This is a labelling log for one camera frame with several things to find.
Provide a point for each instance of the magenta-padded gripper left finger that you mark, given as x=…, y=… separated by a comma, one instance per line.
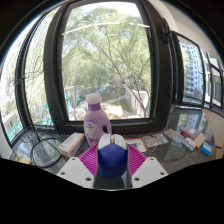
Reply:
x=75, y=170

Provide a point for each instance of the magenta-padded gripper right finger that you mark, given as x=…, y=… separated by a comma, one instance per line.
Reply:
x=148, y=170

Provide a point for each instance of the blue and white computer mouse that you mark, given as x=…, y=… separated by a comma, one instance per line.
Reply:
x=112, y=160

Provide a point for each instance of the white and orange cardboard box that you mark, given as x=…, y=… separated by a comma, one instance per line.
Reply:
x=70, y=144

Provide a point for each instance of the unfolded paper map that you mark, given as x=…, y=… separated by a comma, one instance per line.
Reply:
x=155, y=140

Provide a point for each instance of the colourful thin booklet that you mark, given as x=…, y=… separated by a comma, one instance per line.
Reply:
x=174, y=135

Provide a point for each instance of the white and blue box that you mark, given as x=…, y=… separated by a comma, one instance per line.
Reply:
x=189, y=144

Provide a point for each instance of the purple plastic detergent bottle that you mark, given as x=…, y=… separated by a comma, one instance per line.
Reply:
x=95, y=123

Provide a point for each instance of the red hardcover book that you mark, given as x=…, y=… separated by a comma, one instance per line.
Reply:
x=190, y=132

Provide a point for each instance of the tan book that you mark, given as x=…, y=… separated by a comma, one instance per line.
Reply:
x=201, y=140

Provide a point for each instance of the small blue box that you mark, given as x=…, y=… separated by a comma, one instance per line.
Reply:
x=206, y=148

